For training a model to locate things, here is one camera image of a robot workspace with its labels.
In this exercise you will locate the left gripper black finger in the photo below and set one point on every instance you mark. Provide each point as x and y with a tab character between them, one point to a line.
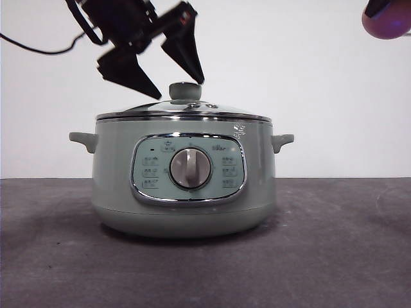
125	69
184	54

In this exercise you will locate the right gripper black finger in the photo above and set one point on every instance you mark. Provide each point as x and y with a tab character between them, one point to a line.
375	7

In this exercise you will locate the brown egg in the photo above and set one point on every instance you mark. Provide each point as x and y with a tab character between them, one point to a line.
385	27

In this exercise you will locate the glass lid with green knob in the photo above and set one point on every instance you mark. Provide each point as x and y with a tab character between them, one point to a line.
183	91

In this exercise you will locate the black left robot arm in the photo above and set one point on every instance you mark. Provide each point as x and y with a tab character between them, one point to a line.
122	19

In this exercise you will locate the pale green electric pot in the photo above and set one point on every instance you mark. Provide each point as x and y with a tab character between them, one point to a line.
192	211

